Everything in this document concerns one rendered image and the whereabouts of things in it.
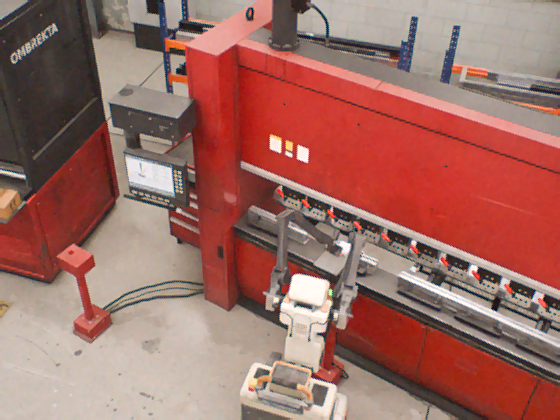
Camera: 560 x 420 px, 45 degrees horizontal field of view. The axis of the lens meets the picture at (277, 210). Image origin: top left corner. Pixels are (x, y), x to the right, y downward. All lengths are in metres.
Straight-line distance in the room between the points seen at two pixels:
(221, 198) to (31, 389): 1.97
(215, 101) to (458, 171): 1.55
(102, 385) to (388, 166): 2.65
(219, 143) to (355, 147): 0.92
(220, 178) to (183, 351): 1.46
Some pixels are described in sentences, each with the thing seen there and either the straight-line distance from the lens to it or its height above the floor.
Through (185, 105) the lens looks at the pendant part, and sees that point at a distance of 4.39.
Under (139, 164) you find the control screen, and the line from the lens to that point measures 4.63.
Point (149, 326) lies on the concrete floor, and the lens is 5.60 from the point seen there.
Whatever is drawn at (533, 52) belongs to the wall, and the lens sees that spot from 8.48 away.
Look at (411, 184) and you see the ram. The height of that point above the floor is 1.74.
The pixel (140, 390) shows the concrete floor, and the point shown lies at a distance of 5.24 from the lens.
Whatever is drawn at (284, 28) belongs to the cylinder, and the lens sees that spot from 4.18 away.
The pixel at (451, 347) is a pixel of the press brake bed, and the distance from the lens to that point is 4.69.
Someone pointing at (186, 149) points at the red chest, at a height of 0.98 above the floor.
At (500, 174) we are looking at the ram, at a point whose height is 2.02.
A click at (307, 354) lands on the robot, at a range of 4.32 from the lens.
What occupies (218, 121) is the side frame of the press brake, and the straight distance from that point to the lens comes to 4.42.
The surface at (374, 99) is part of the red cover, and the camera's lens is 3.93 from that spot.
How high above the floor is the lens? 4.24
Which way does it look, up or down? 40 degrees down
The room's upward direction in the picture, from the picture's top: 1 degrees clockwise
